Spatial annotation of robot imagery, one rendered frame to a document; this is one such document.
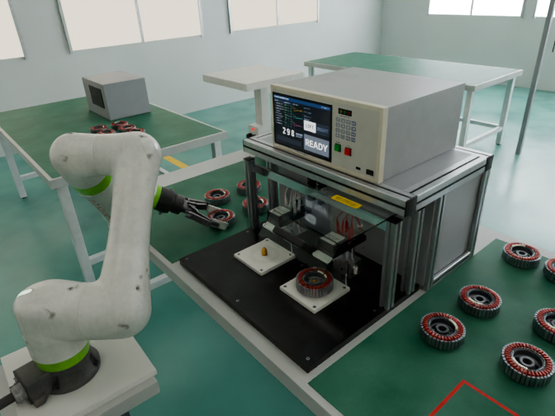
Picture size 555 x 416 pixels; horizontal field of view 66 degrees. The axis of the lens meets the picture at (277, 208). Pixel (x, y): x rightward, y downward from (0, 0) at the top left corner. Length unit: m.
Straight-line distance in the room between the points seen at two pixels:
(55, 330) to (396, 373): 0.79
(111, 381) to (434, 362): 0.79
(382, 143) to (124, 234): 0.67
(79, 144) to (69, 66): 4.51
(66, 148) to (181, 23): 5.10
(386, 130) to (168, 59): 5.19
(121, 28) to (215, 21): 1.32
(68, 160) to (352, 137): 0.73
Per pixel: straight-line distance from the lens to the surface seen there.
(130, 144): 1.16
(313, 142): 1.30
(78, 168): 1.22
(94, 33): 5.77
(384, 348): 1.21
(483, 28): 7.98
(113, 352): 1.26
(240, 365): 2.18
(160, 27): 6.09
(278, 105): 1.39
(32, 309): 1.08
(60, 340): 1.11
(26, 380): 1.19
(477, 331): 1.32
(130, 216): 1.09
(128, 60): 5.93
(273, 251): 1.49
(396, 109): 1.15
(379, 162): 1.15
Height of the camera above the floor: 1.60
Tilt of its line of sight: 28 degrees down
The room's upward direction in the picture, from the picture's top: 3 degrees counter-clockwise
